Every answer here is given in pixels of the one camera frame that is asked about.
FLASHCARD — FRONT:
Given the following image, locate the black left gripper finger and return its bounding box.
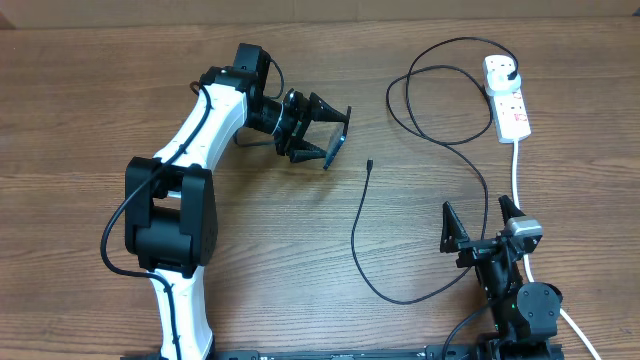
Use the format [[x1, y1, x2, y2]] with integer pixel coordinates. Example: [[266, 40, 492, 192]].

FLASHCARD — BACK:
[[289, 140, 327, 163], [309, 92, 352, 124]]

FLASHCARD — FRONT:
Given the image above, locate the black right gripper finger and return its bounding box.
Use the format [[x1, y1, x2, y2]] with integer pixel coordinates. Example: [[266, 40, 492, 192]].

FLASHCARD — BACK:
[[498, 195, 525, 224], [440, 201, 470, 253]]

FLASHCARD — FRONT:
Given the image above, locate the Samsung Galaxy smartphone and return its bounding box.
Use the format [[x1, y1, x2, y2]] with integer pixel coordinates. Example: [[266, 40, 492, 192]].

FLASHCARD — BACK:
[[323, 123, 348, 170]]

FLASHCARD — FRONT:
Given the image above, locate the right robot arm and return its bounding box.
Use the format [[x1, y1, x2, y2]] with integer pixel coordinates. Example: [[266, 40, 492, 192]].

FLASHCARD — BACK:
[[440, 195, 564, 359]]

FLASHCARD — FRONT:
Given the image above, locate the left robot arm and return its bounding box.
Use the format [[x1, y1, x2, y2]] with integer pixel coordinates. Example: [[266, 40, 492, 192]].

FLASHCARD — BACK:
[[120, 43, 351, 359]]

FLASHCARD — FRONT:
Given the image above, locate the white power strip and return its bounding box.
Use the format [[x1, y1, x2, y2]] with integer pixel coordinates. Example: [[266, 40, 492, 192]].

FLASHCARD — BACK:
[[482, 55, 531, 143]]

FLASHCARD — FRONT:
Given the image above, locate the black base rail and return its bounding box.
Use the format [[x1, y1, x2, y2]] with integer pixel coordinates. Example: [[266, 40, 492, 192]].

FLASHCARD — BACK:
[[119, 342, 566, 360]]

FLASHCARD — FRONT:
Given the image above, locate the white USB wall charger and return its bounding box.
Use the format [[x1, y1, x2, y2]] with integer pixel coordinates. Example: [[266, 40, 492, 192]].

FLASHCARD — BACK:
[[485, 71, 522, 97]]

